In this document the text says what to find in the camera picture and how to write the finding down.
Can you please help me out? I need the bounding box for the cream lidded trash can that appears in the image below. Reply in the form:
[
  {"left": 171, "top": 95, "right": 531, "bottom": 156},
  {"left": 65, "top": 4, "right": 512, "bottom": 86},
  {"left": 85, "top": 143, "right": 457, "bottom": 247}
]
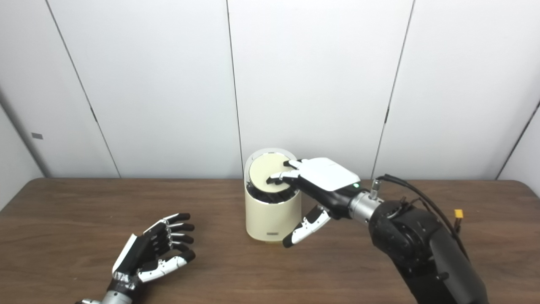
[{"left": 244, "top": 148, "right": 302, "bottom": 243}]

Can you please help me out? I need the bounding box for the cream round bin lid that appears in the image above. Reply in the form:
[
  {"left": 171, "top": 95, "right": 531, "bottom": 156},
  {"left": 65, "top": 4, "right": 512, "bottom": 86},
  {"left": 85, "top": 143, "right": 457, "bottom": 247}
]
[{"left": 249, "top": 154, "right": 296, "bottom": 193}]

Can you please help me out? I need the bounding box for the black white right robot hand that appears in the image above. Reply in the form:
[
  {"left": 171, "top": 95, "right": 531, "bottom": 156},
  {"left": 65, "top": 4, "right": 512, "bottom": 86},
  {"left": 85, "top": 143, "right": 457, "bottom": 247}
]
[{"left": 266, "top": 157, "right": 361, "bottom": 248}]

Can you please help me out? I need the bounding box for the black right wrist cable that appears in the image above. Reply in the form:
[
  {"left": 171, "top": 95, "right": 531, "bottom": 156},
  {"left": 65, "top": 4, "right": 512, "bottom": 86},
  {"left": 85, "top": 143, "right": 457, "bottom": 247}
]
[{"left": 370, "top": 174, "right": 469, "bottom": 258}]

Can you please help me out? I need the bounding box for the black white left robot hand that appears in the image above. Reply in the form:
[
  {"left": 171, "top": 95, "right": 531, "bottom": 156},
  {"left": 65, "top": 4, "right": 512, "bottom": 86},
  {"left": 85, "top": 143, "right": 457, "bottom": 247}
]
[{"left": 106, "top": 213, "right": 196, "bottom": 292}]

